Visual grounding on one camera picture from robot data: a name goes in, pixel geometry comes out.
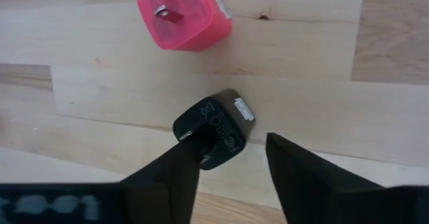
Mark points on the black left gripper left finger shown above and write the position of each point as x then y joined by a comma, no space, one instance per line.
164,190

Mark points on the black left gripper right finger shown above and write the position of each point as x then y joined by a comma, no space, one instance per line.
308,183

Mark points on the black wall charger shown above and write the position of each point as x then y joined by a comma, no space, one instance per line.
218,126

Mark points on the pink wall charger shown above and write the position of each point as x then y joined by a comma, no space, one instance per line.
187,19

